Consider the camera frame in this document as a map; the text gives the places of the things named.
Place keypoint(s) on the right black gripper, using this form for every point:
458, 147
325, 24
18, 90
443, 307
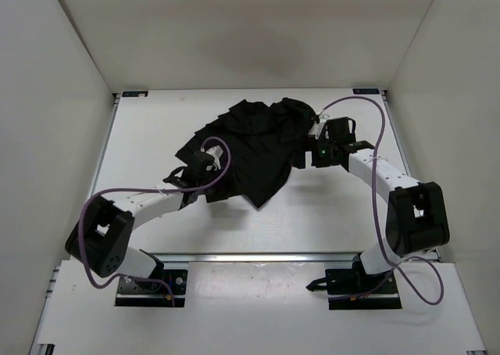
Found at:
312, 145

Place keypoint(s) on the black pleated skirt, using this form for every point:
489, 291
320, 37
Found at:
263, 142

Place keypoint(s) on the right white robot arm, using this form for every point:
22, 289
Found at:
416, 217

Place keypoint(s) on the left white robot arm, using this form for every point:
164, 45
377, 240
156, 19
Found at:
101, 238

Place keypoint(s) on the right blue corner label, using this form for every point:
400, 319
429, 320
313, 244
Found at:
365, 91

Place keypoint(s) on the blue corner label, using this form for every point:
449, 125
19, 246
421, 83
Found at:
134, 94
365, 91

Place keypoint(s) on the left blue corner label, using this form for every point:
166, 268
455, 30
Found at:
134, 94

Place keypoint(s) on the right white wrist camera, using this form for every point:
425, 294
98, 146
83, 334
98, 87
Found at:
319, 121

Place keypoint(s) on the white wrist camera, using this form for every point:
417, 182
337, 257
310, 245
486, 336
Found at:
214, 155
319, 121

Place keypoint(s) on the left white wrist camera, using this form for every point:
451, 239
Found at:
214, 155

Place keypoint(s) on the aluminium front rail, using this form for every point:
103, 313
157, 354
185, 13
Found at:
259, 258

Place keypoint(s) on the left aluminium side rail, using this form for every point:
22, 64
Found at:
108, 130

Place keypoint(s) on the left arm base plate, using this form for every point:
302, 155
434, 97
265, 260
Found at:
131, 293

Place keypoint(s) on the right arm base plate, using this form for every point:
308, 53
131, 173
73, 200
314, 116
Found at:
353, 289

